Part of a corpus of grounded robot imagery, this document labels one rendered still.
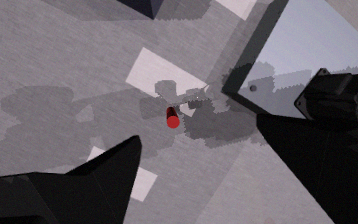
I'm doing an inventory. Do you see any red peg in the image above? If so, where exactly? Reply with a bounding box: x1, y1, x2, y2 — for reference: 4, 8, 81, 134
166, 107, 180, 128

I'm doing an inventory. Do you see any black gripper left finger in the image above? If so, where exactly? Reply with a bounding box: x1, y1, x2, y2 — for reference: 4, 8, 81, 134
0, 135, 142, 224

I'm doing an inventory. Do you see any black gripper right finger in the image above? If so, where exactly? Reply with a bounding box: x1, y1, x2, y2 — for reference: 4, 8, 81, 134
256, 113, 358, 224

